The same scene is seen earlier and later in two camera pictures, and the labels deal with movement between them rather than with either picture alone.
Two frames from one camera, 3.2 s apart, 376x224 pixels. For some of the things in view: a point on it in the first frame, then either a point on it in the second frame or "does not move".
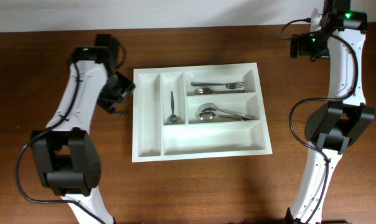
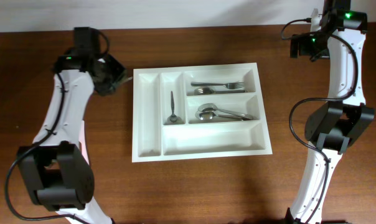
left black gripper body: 117,89 → 112,71
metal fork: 233,85 does not move
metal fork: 206,91 does not move
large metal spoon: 211,107 does not move
